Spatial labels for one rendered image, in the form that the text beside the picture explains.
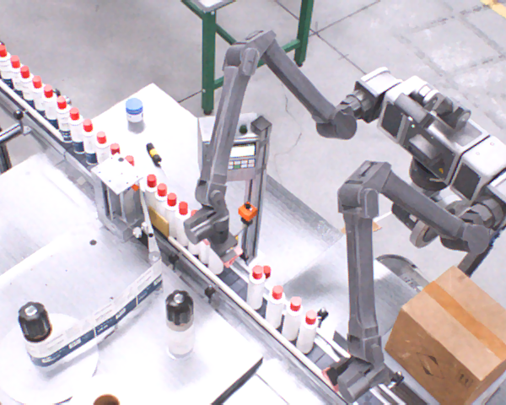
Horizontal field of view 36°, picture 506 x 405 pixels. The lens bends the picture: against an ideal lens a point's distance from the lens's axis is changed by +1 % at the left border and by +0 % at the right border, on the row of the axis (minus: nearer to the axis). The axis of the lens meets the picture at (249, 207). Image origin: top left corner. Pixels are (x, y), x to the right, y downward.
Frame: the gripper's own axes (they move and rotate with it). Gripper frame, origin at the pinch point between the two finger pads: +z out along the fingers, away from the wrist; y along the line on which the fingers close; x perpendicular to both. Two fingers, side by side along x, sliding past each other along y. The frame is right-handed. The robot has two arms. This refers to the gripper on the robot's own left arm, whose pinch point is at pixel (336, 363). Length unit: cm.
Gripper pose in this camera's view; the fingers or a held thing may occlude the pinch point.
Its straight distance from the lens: 214.5
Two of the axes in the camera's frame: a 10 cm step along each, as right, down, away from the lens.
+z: -4.4, 0.7, 9.0
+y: -7.7, 4.9, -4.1
